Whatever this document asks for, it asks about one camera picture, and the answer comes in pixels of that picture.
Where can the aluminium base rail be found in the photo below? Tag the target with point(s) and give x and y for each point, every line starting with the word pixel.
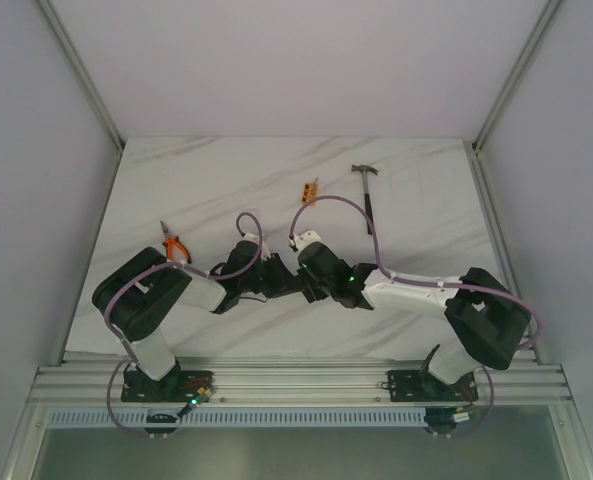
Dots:
pixel 82 381

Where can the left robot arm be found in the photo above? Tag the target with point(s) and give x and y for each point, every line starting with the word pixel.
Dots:
pixel 136 298

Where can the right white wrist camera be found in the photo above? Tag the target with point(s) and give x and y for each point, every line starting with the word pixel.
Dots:
pixel 306 239

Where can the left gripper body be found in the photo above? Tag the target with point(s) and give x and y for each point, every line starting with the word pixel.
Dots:
pixel 272 275

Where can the black fuse box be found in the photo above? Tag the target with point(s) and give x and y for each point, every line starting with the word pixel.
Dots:
pixel 312 291

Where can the orange handled pliers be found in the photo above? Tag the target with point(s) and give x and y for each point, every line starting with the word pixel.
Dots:
pixel 175 250

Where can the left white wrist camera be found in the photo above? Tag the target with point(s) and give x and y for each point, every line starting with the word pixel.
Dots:
pixel 256 242

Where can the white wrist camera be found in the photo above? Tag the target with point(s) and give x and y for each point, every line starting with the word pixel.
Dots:
pixel 306 239
pixel 256 242

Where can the orange fuse holder block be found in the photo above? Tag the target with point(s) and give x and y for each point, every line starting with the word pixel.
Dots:
pixel 310 192

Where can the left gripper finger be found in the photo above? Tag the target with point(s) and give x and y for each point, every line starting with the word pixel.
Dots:
pixel 292 282
pixel 270 286

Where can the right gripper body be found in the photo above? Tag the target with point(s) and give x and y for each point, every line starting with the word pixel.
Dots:
pixel 310 281

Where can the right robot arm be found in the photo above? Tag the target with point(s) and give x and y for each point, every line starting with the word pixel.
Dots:
pixel 488 325

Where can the claw hammer black handle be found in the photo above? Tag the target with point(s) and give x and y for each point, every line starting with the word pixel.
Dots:
pixel 366 171

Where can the white slotted cable duct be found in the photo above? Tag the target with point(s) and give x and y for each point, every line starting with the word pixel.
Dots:
pixel 244 417

